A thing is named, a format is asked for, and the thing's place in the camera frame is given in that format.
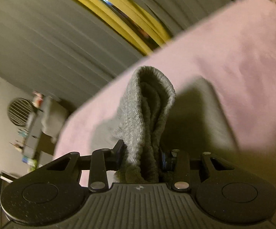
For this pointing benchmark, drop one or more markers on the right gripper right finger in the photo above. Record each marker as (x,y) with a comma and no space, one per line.
(209,173)

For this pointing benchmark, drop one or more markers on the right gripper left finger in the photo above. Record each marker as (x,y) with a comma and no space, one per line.
(98,164)

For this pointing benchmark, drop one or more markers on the purple plush bed blanket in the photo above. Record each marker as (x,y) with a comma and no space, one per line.
(235,50)

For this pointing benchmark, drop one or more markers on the yellow curtain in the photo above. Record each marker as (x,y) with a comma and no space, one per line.
(134,24)

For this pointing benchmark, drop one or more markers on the grey-green curtain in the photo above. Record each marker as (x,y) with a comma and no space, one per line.
(61,49)

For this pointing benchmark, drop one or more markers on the round black fan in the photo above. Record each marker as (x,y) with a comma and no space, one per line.
(19,110)

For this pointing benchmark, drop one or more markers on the dark desk with clutter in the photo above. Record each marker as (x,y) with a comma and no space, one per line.
(35,146)

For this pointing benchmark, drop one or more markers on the grey sweatpants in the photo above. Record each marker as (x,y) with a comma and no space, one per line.
(152,118)

